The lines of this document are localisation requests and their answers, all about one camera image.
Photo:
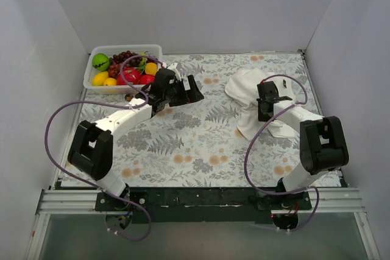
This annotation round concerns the red toy dragon fruit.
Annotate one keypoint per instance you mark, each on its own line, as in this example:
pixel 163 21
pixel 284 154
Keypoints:
pixel 130 75

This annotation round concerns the yellow toy lemon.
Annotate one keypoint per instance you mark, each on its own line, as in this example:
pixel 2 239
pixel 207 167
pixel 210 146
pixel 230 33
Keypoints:
pixel 99 78

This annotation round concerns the dark red toy grapes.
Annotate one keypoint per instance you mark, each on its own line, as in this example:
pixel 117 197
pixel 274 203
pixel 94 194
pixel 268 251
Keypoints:
pixel 138 63

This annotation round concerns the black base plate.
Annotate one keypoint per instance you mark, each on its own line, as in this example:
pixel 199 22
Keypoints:
pixel 202 204

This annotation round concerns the aluminium frame rail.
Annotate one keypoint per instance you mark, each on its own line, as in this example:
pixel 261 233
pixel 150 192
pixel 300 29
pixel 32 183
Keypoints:
pixel 331 200

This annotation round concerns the yellow toy mango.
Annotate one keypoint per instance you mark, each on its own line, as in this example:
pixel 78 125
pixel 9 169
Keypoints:
pixel 110 82

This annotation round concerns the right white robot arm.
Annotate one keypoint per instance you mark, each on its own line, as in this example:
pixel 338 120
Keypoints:
pixel 322 145

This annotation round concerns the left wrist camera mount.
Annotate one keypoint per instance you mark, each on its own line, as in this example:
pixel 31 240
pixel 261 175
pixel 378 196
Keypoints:
pixel 173 67

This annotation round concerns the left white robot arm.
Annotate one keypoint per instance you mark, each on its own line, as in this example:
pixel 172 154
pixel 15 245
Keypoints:
pixel 91 151

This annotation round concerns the small dark brooch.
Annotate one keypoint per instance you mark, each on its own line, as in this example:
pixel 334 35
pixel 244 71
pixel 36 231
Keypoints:
pixel 128 97

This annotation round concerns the green toy fruit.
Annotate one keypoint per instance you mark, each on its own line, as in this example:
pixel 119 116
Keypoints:
pixel 100 62

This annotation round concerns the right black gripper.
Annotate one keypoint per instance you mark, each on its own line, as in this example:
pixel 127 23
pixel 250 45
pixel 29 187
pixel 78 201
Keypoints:
pixel 272 99

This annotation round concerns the red toy apple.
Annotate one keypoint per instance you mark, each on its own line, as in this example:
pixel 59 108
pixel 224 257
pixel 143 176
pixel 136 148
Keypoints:
pixel 146 79

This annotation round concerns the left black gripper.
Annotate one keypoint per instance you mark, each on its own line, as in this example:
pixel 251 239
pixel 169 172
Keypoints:
pixel 183 92

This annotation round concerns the orange toy fruit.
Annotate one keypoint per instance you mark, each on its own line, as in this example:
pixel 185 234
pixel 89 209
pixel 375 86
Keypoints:
pixel 151 69

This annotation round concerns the white plastic fruit basket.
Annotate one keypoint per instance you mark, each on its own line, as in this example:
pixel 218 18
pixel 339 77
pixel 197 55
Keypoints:
pixel 155 53

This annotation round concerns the floral patterned table mat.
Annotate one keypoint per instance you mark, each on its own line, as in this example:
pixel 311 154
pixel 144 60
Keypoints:
pixel 199 145

